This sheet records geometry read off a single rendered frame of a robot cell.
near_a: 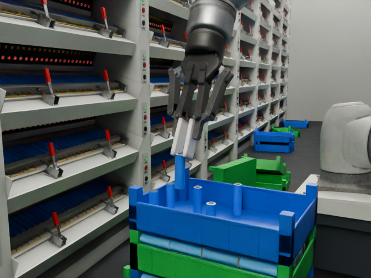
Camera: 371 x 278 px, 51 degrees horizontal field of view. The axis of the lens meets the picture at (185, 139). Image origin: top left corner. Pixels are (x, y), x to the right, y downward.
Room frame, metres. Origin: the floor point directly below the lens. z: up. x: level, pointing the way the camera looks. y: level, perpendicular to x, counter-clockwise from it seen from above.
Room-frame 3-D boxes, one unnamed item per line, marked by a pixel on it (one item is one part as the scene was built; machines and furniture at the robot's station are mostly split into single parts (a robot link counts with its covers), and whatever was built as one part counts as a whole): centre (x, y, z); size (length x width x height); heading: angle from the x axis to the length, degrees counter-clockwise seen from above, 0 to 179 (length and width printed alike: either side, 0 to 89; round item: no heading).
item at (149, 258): (0.70, -0.07, 0.28); 0.30 x 0.20 x 0.08; 61
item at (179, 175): (0.67, 0.01, 0.43); 0.02 x 0.02 x 0.06
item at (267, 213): (0.70, -0.07, 0.36); 0.30 x 0.20 x 0.08; 61
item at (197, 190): (0.73, -0.02, 0.36); 0.02 x 0.02 x 0.06
